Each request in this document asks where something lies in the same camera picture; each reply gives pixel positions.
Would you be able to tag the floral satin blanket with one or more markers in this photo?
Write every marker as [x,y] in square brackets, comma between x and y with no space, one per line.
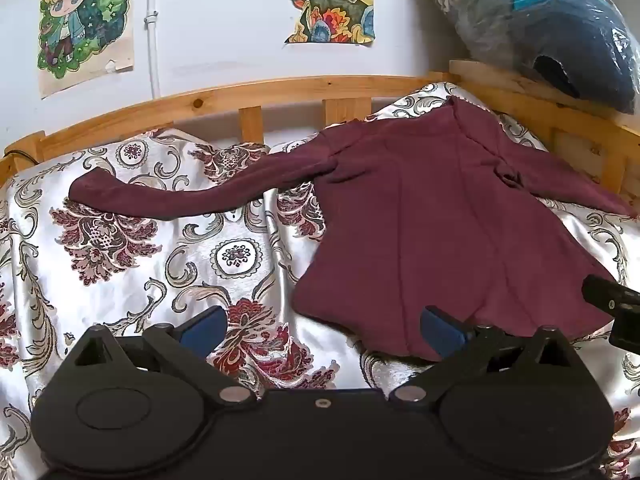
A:
[125,260]

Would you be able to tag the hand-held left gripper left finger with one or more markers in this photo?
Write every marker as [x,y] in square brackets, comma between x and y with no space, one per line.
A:
[206,331]

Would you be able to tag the plastic bag of bedding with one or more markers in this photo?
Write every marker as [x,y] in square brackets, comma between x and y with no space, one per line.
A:
[550,20]

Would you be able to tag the maroon knit sweater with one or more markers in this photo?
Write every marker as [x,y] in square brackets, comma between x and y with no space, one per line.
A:
[425,210]

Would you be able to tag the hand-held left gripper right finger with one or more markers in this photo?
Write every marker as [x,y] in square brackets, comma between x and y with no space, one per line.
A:
[440,334]

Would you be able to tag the white wall pipe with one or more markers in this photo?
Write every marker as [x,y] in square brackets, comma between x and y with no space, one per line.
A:
[153,60]

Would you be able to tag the colourful fantasy wall poster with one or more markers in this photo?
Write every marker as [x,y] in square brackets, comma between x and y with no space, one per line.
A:
[325,0]

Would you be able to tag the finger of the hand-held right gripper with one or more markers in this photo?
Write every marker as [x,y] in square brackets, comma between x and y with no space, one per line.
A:
[627,331]
[607,296]

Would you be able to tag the wooden bed frame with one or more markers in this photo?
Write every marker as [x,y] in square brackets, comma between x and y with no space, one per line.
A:
[280,91]

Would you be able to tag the cartoon character wall poster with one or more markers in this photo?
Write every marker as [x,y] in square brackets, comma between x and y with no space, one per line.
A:
[75,20]

